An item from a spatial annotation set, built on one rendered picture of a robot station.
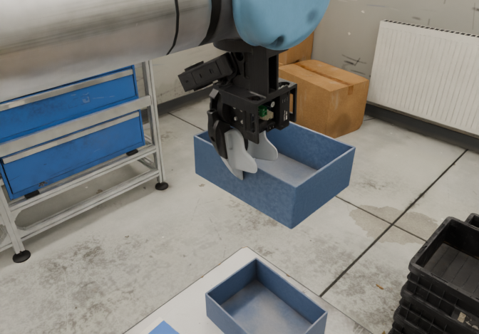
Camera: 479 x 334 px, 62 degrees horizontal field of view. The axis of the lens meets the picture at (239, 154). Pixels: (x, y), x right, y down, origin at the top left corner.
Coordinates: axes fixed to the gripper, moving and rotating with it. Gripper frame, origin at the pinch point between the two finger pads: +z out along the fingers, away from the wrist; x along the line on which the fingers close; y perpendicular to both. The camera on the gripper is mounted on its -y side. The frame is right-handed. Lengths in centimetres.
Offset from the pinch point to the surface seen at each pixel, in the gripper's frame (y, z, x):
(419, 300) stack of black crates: 15, 67, 52
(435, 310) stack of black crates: 20, 68, 52
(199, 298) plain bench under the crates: -15.1, 42.5, -1.0
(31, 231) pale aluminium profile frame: -140, 98, -10
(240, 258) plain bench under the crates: -17.1, 43.5, 13.8
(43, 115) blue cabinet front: -142, 46, 13
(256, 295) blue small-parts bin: -6.4, 42.8, 8.5
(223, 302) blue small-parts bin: -10.0, 42.0, 1.8
